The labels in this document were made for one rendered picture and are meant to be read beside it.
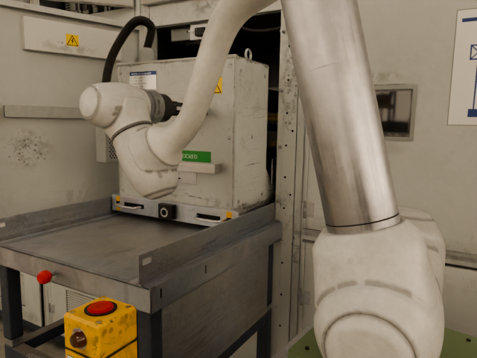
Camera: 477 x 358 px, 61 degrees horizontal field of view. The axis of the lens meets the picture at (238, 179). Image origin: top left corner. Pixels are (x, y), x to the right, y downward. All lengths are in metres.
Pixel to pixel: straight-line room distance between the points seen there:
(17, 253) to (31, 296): 1.35
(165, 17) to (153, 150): 0.93
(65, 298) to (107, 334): 1.67
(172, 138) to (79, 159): 0.85
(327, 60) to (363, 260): 0.26
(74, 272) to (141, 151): 0.35
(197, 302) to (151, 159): 0.41
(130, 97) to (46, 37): 0.72
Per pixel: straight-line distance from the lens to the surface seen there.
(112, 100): 0.92
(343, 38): 0.56
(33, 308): 2.60
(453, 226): 1.29
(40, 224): 1.40
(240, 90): 1.25
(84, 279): 1.04
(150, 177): 0.89
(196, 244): 1.05
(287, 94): 1.40
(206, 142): 1.27
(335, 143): 0.54
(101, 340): 0.66
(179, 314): 1.03
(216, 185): 1.27
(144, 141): 0.88
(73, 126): 1.66
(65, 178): 1.66
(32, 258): 1.19
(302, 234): 1.42
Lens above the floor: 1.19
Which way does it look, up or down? 8 degrees down
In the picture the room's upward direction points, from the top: 1 degrees clockwise
